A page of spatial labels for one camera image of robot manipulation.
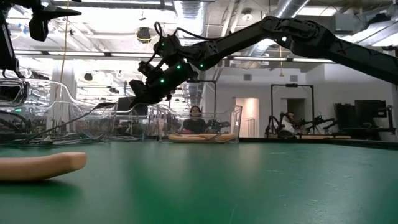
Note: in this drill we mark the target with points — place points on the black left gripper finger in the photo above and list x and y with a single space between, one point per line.
38 28
62 13

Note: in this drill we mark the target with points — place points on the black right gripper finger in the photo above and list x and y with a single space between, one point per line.
143 93

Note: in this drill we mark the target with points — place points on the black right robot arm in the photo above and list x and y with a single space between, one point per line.
295 37

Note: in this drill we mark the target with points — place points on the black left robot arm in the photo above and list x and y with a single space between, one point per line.
7 46

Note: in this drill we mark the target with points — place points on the black background robot arm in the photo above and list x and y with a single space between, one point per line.
317 121

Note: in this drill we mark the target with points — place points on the clear plastic bin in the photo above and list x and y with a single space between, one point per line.
62 124
136 124
224 121

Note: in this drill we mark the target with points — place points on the person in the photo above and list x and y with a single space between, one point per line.
289 121
195 121

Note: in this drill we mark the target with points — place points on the black bar with light strips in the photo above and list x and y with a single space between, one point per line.
93 54

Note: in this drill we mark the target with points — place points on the green felt table mat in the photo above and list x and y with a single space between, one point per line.
199 193

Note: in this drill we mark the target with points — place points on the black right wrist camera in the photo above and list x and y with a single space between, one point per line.
166 45

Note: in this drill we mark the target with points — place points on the black overhead camera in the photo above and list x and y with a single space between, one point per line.
144 34

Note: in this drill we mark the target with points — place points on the black rig frame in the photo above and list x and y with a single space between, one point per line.
292 85

